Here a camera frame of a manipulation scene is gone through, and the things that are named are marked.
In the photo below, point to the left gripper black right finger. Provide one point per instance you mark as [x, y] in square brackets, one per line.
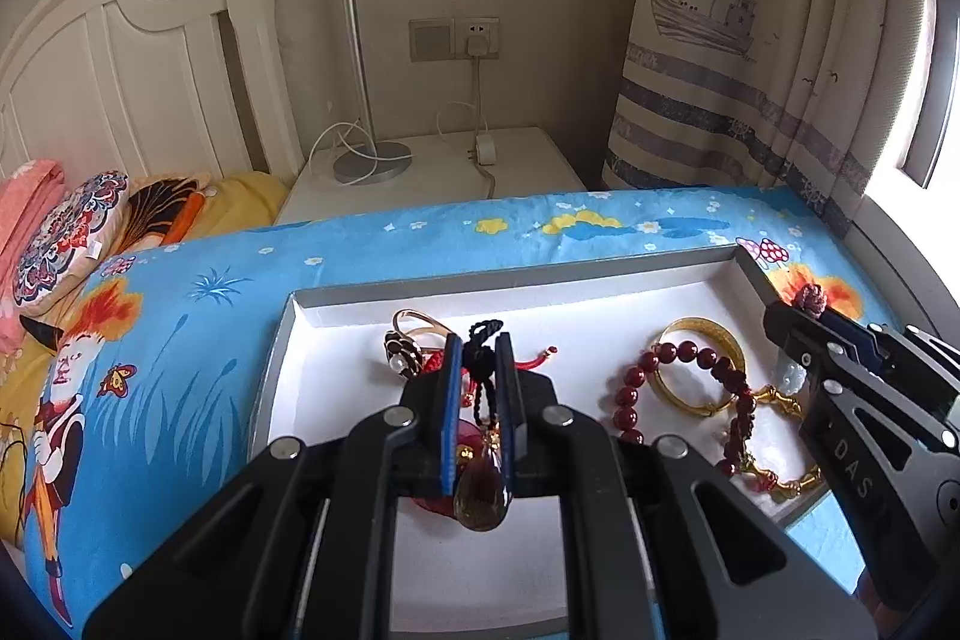
[656, 542]

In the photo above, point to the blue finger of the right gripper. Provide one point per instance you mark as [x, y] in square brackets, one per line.
[880, 347]
[917, 399]

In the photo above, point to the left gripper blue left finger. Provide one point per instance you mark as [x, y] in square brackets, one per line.
[300, 543]

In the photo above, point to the gold bamboo bangle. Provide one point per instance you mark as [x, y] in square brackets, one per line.
[775, 463]

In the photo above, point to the grey cardboard tray box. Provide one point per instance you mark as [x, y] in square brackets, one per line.
[575, 328]

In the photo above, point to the blue cartoon bed sheet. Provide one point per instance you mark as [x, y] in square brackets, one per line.
[141, 409]

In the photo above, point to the sailboat print curtain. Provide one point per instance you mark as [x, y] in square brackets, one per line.
[763, 93]

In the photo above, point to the patterned pillow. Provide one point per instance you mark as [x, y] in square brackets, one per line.
[71, 241]

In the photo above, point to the silver lamp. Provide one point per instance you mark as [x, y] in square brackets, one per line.
[360, 70]

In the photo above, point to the white nightstand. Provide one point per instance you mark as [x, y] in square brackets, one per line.
[527, 163]

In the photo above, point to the pink folded blanket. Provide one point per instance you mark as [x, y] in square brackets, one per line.
[28, 195]

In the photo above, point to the white wooden headboard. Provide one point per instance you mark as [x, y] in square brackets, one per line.
[149, 87]

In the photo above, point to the white charger with cable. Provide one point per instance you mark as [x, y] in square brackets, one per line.
[481, 152]

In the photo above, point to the wall socket plate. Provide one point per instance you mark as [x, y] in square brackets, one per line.
[444, 39]

